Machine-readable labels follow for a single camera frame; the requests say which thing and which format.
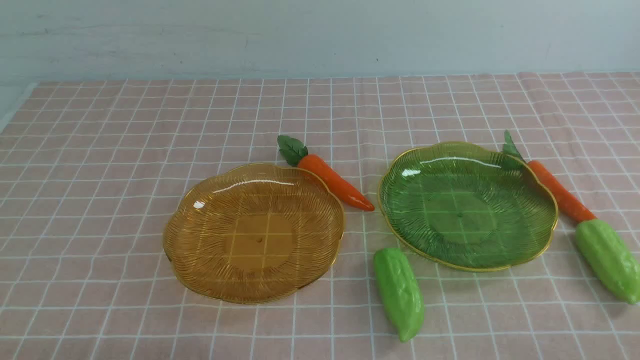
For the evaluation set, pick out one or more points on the orange toy carrot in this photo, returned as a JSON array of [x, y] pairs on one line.
[[567, 203], [296, 154]]

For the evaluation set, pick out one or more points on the green toy gourd front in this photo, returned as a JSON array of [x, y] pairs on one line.
[[400, 294]]

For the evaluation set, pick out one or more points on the green toy gourd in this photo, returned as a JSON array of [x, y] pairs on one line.
[[400, 294], [610, 259]]

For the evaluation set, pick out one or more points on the amber glass plate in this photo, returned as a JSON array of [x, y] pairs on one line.
[[255, 234]]

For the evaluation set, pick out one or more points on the green glass plate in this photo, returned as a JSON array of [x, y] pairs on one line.
[[466, 207]]

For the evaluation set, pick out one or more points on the pink checkered tablecloth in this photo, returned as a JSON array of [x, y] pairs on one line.
[[92, 171]]

